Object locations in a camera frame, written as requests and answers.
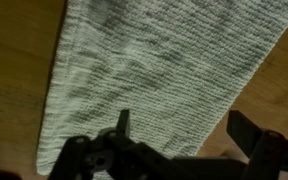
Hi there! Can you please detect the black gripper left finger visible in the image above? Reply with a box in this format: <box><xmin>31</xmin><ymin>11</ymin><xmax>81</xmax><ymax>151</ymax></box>
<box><xmin>48</xmin><ymin>109</ymin><xmax>172</xmax><ymax>180</ymax></box>

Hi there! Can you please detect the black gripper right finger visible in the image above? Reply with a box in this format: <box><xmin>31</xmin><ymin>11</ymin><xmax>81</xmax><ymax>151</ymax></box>
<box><xmin>226</xmin><ymin>110</ymin><xmax>288</xmax><ymax>180</ymax></box>

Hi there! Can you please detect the white grey knitted cloth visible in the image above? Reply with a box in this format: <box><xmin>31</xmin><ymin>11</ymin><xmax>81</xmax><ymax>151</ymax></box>
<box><xmin>36</xmin><ymin>0</ymin><xmax>288</xmax><ymax>177</ymax></box>

